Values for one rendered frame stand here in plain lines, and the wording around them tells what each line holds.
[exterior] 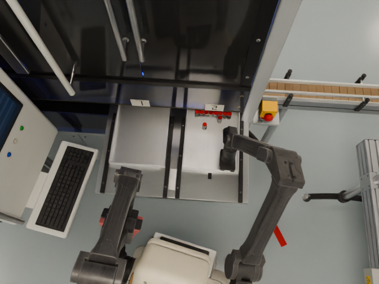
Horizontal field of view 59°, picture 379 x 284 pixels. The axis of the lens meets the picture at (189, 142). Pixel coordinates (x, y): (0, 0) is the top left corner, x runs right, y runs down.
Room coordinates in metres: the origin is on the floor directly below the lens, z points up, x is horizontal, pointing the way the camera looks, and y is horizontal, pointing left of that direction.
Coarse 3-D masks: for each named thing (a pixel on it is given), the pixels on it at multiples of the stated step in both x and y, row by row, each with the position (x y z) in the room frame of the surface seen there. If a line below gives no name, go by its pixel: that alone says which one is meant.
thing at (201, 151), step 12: (192, 120) 0.70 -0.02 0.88; (204, 120) 0.70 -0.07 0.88; (216, 120) 0.70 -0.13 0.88; (228, 120) 0.70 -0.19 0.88; (192, 132) 0.64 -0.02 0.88; (204, 132) 0.64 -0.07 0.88; (216, 132) 0.64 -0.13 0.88; (192, 144) 0.58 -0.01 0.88; (204, 144) 0.58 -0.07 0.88; (216, 144) 0.58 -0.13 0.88; (192, 156) 0.52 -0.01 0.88; (204, 156) 0.52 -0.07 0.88; (216, 156) 0.52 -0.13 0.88; (192, 168) 0.45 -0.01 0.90; (204, 168) 0.45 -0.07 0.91; (216, 168) 0.44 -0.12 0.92
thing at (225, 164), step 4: (224, 160) 0.45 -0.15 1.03; (228, 160) 0.44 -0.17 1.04; (232, 160) 0.45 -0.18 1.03; (220, 164) 0.44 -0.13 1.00; (224, 164) 0.44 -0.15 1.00; (228, 164) 0.44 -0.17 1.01; (232, 164) 0.44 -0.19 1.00; (220, 168) 0.42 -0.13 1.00; (224, 168) 0.42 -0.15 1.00; (228, 168) 0.42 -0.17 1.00; (232, 168) 0.42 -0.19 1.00
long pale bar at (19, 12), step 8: (8, 0) 0.67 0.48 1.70; (16, 0) 0.69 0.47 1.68; (16, 8) 0.67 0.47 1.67; (24, 16) 0.68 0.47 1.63; (24, 24) 0.67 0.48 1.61; (32, 32) 0.67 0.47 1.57; (40, 40) 0.68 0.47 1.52; (40, 48) 0.67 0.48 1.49; (48, 56) 0.67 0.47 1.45; (56, 64) 0.68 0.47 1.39; (56, 72) 0.67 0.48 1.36; (64, 80) 0.68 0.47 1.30; (72, 80) 0.72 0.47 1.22; (72, 88) 0.69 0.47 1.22
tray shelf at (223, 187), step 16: (112, 112) 0.75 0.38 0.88; (176, 112) 0.75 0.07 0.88; (176, 128) 0.66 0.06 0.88; (176, 144) 0.58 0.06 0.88; (112, 176) 0.42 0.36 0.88; (144, 176) 0.42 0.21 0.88; (160, 176) 0.42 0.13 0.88; (176, 176) 0.42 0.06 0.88; (192, 176) 0.42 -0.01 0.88; (224, 176) 0.42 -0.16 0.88; (96, 192) 0.34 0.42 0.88; (112, 192) 0.34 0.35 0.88; (144, 192) 0.34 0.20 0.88; (160, 192) 0.34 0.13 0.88; (192, 192) 0.34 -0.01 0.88; (208, 192) 0.34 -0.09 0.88; (224, 192) 0.34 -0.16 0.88
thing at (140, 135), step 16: (128, 112) 0.75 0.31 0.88; (144, 112) 0.75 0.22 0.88; (160, 112) 0.75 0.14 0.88; (128, 128) 0.66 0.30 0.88; (144, 128) 0.66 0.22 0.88; (160, 128) 0.66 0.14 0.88; (112, 144) 0.57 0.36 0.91; (128, 144) 0.58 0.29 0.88; (144, 144) 0.58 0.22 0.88; (160, 144) 0.58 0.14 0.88; (112, 160) 0.50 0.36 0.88; (128, 160) 0.50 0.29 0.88; (144, 160) 0.50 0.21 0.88; (160, 160) 0.50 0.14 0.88
